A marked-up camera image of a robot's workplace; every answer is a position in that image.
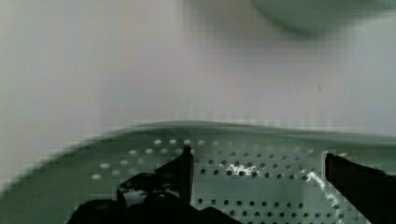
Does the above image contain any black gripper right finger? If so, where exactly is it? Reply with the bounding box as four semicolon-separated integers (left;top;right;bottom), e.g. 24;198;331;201
325;153;396;224

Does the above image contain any green oval strainer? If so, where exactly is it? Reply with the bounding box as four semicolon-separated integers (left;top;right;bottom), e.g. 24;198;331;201
1;122;395;224

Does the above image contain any green mug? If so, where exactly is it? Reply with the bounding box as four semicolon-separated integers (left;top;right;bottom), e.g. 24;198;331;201
251;0;395;35

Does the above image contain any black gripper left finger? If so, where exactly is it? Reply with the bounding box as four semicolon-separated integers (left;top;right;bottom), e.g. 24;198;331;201
66;146;242;224

